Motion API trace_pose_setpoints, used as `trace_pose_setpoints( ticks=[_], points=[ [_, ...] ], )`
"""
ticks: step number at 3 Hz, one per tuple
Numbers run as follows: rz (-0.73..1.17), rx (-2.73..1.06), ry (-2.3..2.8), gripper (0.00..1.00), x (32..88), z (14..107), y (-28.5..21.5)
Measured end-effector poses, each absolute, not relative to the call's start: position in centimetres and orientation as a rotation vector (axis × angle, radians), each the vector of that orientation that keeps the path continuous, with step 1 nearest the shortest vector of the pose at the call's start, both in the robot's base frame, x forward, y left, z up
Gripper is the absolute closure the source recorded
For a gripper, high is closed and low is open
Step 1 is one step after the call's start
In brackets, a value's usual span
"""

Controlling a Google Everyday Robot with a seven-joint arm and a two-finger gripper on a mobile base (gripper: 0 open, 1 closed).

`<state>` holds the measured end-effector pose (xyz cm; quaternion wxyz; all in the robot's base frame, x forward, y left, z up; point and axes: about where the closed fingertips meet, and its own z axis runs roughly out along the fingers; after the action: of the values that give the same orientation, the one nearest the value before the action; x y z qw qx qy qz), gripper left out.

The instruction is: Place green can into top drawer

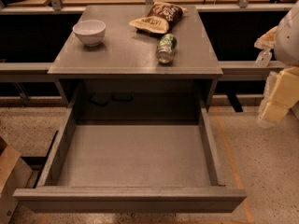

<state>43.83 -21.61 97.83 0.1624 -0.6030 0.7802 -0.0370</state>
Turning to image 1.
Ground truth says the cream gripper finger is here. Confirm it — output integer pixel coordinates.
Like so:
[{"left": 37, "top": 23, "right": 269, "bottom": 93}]
[
  {"left": 254, "top": 26, "right": 278, "bottom": 49},
  {"left": 257, "top": 66, "right": 299, "bottom": 128}
]

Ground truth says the green soda can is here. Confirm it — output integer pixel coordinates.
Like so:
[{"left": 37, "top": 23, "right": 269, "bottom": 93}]
[{"left": 156, "top": 34, "right": 177, "bottom": 63}]

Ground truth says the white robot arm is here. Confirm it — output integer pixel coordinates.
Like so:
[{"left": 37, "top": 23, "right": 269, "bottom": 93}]
[{"left": 254, "top": 2, "right": 299, "bottom": 128}]

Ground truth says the grey cabinet with top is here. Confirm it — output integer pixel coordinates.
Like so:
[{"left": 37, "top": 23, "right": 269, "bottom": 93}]
[{"left": 49, "top": 6, "right": 222, "bottom": 120}]

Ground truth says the open grey top drawer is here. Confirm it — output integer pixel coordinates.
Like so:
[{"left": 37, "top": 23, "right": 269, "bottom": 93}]
[{"left": 14, "top": 109, "right": 246, "bottom": 213}]

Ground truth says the clear sanitizer bottle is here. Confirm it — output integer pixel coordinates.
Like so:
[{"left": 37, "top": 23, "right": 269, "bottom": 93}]
[{"left": 255, "top": 49, "right": 272, "bottom": 67}]

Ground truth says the brown chip bag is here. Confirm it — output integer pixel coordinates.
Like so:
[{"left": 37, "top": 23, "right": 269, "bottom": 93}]
[{"left": 129, "top": 2, "right": 188, "bottom": 34}]

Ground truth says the white ceramic bowl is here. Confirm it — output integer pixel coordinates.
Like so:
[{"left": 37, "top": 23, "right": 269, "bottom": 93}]
[{"left": 72, "top": 20, "right": 107, "bottom": 47}]

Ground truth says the cardboard box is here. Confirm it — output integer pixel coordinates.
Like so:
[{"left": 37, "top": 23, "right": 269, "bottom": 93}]
[{"left": 0, "top": 137, "right": 33, "bottom": 224}]

